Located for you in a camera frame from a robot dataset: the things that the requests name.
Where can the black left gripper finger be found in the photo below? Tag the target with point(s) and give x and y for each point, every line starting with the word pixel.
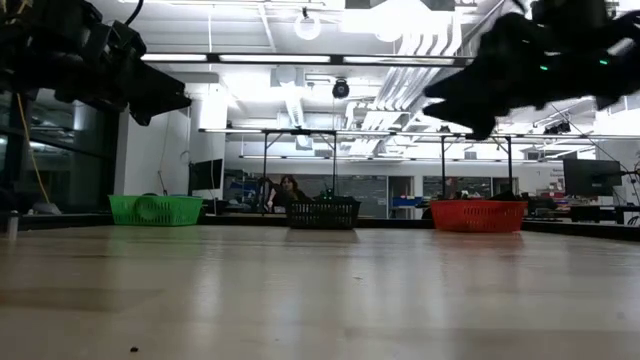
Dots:
pixel 160 85
pixel 141 116

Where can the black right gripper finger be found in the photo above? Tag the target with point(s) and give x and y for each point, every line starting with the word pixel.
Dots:
pixel 455 87
pixel 470 117

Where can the red plastic basket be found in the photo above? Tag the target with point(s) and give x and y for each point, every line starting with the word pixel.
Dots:
pixel 477 216

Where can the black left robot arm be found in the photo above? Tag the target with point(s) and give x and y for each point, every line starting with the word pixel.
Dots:
pixel 45 45

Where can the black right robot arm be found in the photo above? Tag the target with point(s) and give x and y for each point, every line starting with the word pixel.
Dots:
pixel 600 55

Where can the black monitor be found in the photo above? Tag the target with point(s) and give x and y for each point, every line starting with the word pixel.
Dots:
pixel 592 177
pixel 206 175

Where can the green plastic basket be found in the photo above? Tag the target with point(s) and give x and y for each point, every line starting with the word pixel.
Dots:
pixel 170 210

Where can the blue box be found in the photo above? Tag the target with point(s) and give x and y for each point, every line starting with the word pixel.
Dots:
pixel 406 201

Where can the black office chair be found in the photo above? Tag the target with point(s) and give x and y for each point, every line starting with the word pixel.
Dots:
pixel 426 214

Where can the overhead light bar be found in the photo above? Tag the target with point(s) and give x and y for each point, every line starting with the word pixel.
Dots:
pixel 275 58

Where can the person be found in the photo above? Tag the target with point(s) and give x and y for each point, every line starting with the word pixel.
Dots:
pixel 287 190

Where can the black plastic basket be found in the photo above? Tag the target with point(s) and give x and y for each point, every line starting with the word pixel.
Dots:
pixel 322 215

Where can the black station frame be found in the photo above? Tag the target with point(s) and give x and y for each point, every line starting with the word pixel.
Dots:
pixel 443 165
pixel 265 165

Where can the black ceiling camera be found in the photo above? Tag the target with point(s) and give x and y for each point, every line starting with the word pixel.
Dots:
pixel 557 128

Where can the silver ceiling duct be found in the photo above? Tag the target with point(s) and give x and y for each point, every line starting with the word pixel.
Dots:
pixel 380 120

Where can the black hanging camera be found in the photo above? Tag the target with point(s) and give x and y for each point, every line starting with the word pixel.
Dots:
pixel 341 89

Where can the black table frame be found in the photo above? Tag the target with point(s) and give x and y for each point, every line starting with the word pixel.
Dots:
pixel 240 220

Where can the small silver post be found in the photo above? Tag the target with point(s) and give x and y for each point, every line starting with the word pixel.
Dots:
pixel 13 225

